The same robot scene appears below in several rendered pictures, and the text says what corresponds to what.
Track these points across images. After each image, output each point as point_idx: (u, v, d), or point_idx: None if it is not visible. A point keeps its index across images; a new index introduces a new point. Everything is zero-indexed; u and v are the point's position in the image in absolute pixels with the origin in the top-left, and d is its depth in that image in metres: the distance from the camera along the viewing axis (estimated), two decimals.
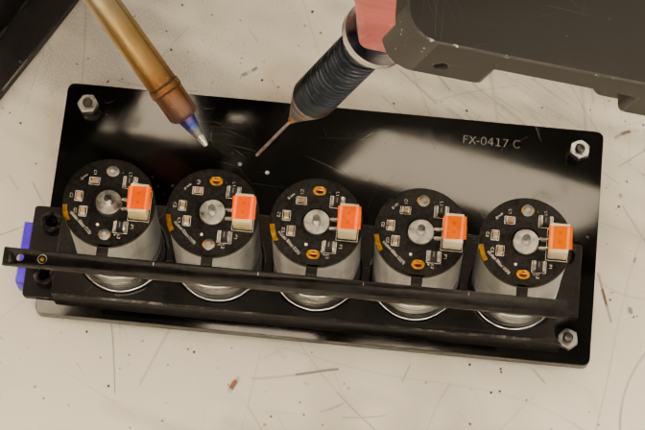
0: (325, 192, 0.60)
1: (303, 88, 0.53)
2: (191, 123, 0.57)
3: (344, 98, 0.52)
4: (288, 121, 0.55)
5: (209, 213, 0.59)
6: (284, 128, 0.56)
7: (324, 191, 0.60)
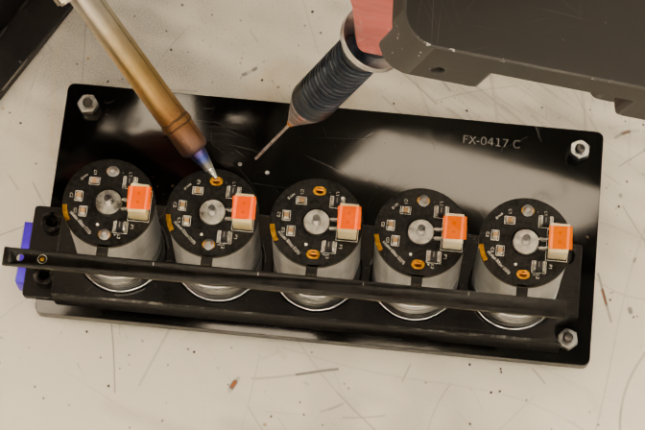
0: (325, 192, 0.60)
1: (301, 92, 0.53)
2: (201, 156, 0.60)
3: (342, 101, 0.52)
4: (287, 125, 0.55)
5: (209, 213, 0.59)
6: (283, 131, 0.56)
7: (324, 191, 0.60)
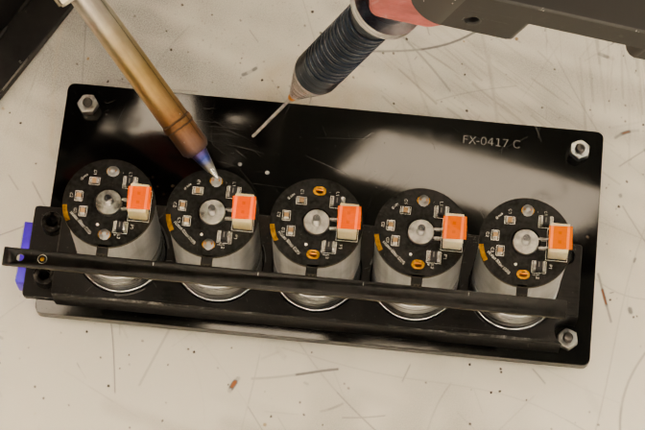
0: (325, 192, 0.60)
1: (306, 62, 0.50)
2: (203, 156, 0.60)
3: (348, 72, 0.50)
4: (288, 99, 0.53)
5: (209, 213, 0.59)
6: (283, 107, 0.53)
7: (324, 191, 0.60)
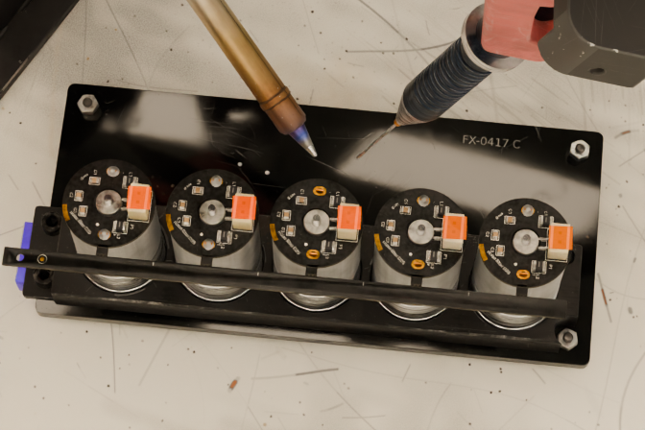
0: (325, 192, 0.60)
1: (415, 91, 0.53)
2: (300, 133, 0.57)
3: (456, 101, 0.52)
4: (394, 124, 0.55)
5: (209, 213, 0.59)
6: (389, 131, 0.55)
7: (324, 191, 0.60)
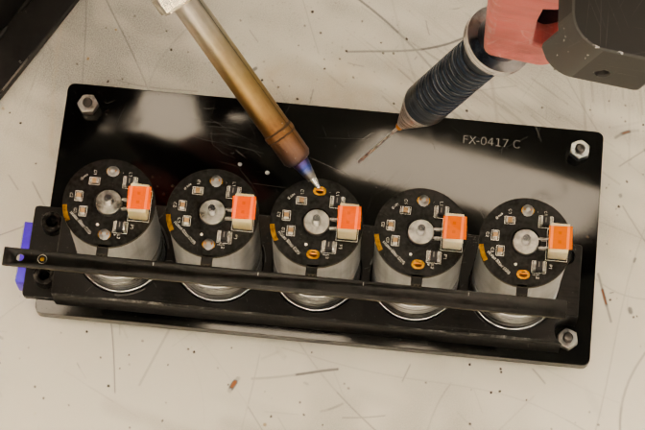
0: (325, 192, 0.60)
1: (417, 95, 0.52)
2: (304, 166, 0.59)
3: (458, 105, 0.52)
4: (395, 128, 0.55)
5: (209, 213, 0.59)
6: (391, 134, 0.55)
7: (324, 191, 0.60)
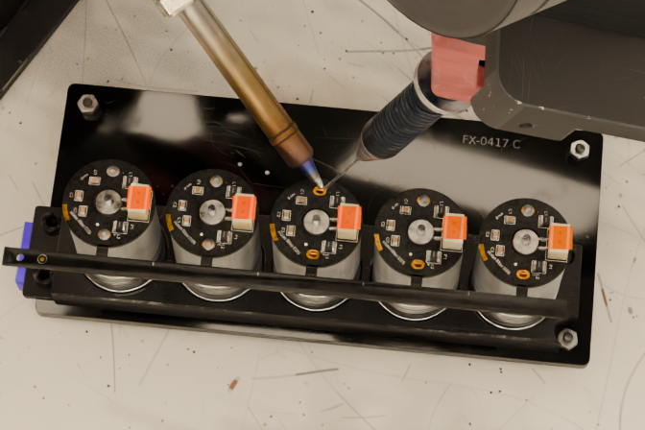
0: (325, 192, 0.60)
1: (372, 131, 0.55)
2: (308, 167, 0.59)
3: (412, 140, 0.55)
4: (357, 157, 0.57)
5: (209, 213, 0.59)
6: (353, 164, 0.58)
7: (324, 191, 0.60)
